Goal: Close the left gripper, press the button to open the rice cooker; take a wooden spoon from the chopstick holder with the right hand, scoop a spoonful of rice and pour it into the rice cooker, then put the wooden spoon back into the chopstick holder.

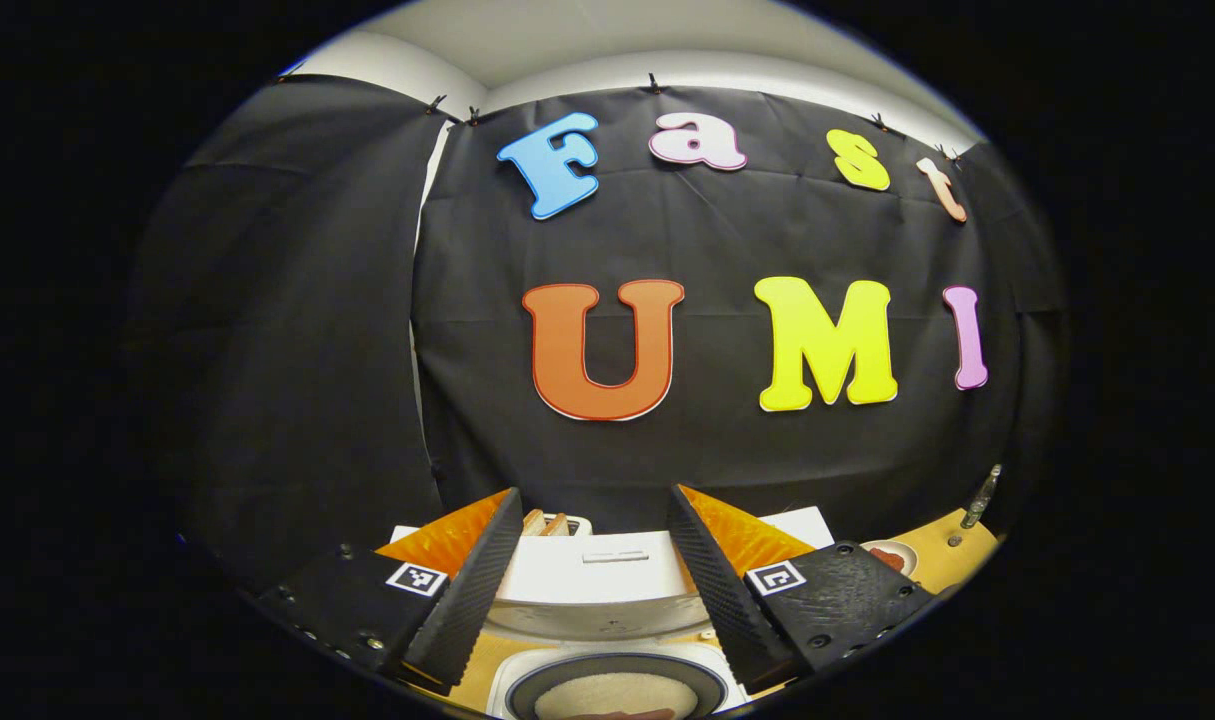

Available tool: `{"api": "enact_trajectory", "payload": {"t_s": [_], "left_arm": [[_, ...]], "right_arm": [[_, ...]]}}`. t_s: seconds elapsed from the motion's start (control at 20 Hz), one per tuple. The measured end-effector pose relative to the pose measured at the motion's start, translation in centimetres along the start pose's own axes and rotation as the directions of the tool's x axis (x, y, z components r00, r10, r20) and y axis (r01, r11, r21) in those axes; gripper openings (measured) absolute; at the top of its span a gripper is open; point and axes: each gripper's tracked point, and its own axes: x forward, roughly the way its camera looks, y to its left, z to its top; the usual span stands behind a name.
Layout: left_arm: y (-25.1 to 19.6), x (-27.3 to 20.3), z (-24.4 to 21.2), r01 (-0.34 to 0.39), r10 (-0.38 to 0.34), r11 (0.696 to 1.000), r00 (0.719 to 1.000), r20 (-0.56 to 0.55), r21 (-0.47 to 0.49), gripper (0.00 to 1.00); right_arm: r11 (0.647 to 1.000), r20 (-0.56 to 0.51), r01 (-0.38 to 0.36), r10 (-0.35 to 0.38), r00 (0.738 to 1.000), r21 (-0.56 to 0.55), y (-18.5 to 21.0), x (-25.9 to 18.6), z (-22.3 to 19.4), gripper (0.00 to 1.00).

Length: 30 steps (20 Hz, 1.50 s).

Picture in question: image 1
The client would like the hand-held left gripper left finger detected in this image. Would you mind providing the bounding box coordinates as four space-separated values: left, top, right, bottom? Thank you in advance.
257 487 524 691

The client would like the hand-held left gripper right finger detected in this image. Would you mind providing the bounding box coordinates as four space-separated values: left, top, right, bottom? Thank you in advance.
667 484 936 693

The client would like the white rice cooker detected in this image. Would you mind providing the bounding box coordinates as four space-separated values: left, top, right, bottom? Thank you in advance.
390 506 836 720

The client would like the white round plate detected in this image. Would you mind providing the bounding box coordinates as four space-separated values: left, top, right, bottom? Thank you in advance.
860 540 920 576

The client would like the clear water bottle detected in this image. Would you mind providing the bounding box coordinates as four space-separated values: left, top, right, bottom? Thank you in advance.
960 464 1003 531

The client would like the black backdrop cloth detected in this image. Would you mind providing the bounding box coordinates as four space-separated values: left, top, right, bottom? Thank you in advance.
132 75 1068 591

